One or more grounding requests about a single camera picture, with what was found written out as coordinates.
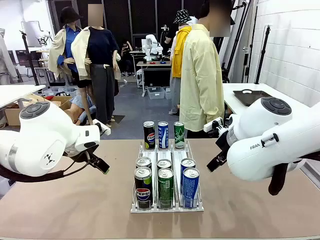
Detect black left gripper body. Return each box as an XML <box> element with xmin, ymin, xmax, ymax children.
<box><xmin>64</xmin><ymin>143</ymin><xmax>101</xmax><ymax>164</ymax></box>

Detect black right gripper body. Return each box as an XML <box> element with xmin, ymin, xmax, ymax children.
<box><xmin>216</xmin><ymin>117</ymin><xmax>235</xmax><ymax>156</ymax></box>

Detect blue Pocari Sweat can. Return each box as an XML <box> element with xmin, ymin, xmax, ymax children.
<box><xmin>157</xmin><ymin>121</ymin><xmax>170</xmax><ymax>150</ymax></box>
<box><xmin>180</xmin><ymin>157</ymin><xmax>197</xmax><ymax>195</ymax></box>
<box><xmin>182</xmin><ymin>167</ymin><xmax>200</xmax><ymax>210</ymax></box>

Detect black Pepsi can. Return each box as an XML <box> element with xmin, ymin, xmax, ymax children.
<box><xmin>135</xmin><ymin>156</ymin><xmax>153</xmax><ymax>172</ymax></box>
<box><xmin>143</xmin><ymin>120</ymin><xmax>156</xmax><ymax>150</ymax></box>
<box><xmin>134</xmin><ymin>166</ymin><xmax>154</xmax><ymax>210</ymax></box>

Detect dark brown serving tray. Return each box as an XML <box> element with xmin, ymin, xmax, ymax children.
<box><xmin>232</xmin><ymin>89</ymin><xmax>274</xmax><ymax>107</ymax></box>

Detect person in yellow shirt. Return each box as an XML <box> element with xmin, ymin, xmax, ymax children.
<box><xmin>179</xmin><ymin>0</ymin><xmax>236</xmax><ymax>139</ymax></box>

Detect seated person in black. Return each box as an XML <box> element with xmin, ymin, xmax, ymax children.
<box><xmin>120</xmin><ymin>41</ymin><xmax>134</xmax><ymax>76</ymax></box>

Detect clear acrylic can rack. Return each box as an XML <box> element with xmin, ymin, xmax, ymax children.
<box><xmin>130</xmin><ymin>138</ymin><xmax>205</xmax><ymax>214</ymax></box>

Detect green Chilsung cider can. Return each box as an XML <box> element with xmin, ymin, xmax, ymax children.
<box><xmin>173</xmin><ymin>121</ymin><xmax>186</xmax><ymax>150</ymax></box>
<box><xmin>157</xmin><ymin>167</ymin><xmax>175</xmax><ymax>210</ymax></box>
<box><xmin>156</xmin><ymin>158</ymin><xmax>173</xmax><ymax>172</ymax></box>

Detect mannequin in light blue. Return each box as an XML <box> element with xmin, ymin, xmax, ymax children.
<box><xmin>66</xmin><ymin>96</ymin><xmax>97</xmax><ymax>126</ymax></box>

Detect brown cardboard box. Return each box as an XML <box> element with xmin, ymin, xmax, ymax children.
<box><xmin>4</xmin><ymin>93</ymin><xmax>74</xmax><ymax>127</ymax></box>

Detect mannequin with navy top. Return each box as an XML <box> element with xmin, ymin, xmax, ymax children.
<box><xmin>71</xmin><ymin>4</ymin><xmax>122</xmax><ymax>128</ymax></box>

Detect grey plastic crate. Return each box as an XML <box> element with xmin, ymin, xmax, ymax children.
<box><xmin>146</xmin><ymin>86</ymin><xmax>166</xmax><ymax>100</ymax></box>

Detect black upright stand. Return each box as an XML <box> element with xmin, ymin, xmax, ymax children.
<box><xmin>254</xmin><ymin>24</ymin><xmax>272</xmax><ymax>85</ymax></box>

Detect mannequin with yellow hoodie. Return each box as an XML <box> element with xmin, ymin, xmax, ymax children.
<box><xmin>169</xmin><ymin>9</ymin><xmax>194</xmax><ymax>116</ymax></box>

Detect grey background work table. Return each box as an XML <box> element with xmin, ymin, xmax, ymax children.
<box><xmin>136</xmin><ymin>60</ymin><xmax>174</xmax><ymax>97</ymax></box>

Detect black leaning tripod poles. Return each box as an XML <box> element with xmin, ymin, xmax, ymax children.
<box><xmin>221</xmin><ymin>0</ymin><xmax>254</xmax><ymax>84</ymax></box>

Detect black light stand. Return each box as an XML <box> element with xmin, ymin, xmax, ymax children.
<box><xmin>19</xmin><ymin>30</ymin><xmax>41</xmax><ymax>87</ymax></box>

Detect mannequin with black hat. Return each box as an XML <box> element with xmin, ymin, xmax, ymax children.
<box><xmin>48</xmin><ymin>6</ymin><xmax>85</xmax><ymax>84</ymax></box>

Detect mannequin in beige coat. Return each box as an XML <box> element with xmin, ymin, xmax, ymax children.
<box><xmin>0</xmin><ymin>28</ymin><xmax>19</xmax><ymax>85</ymax></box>

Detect small white background robot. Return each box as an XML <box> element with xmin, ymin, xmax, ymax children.
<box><xmin>141</xmin><ymin>34</ymin><xmax>164</xmax><ymax>62</ymax></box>

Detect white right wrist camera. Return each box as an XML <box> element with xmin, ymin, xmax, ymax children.
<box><xmin>203</xmin><ymin>117</ymin><xmax>224</xmax><ymax>133</ymax></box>

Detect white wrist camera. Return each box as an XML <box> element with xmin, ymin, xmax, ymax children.
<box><xmin>92</xmin><ymin>119</ymin><xmax>112</xmax><ymax>137</ymax></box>
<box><xmin>203</xmin><ymin>117</ymin><xmax>224</xmax><ymax>133</ymax></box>

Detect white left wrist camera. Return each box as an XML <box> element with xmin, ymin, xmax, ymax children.
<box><xmin>92</xmin><ymin>119</ymin><xmax>112</xmax><ymax>137</ymax></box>

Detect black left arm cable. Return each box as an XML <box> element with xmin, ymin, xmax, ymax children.
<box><xmin>0</xmin><ymin>147</ymin><xmax>91</xmax><ymax>183</ymax></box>

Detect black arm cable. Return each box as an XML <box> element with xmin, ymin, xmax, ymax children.
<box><xmin>267</xmin><ymin>149</ymin><xmax>320</xmax><ymax>197</ymax></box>
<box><xmin>0</xmin><ymin>147</ymin><xmax>91</xmax><ymax>183</ymax></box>

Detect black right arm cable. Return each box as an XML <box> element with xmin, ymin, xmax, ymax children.
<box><xmin>267</xmin><ymin>149</ymin><xmax>320</xmax><ymax>197</ymax></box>

